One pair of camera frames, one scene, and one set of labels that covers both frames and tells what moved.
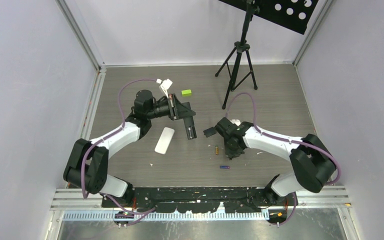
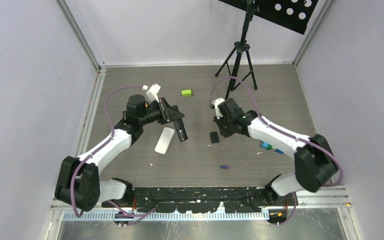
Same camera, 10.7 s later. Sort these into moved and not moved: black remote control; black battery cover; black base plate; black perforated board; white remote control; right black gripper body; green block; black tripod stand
Moved: right black gripper body; black battery cover; black remote control
Not moved: black perforated board; black base plate; white remote control; green block; black tripod stand
